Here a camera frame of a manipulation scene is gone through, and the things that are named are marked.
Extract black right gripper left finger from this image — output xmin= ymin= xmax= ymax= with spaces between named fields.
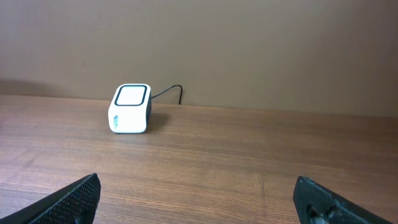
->
xmin=1 ymin=173 xmax=101 ymax=224

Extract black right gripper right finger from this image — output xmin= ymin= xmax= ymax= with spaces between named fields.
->
xmin=293 ymin=176 xmax=392 ymax=224

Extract white barcode scanner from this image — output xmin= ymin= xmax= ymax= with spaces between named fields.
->
xmin=108 ymin=83 xmax=152 ymax=134

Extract black scanner cable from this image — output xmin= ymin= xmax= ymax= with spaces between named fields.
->
xmin=150 ymin=84 xmax=183 ymax=105

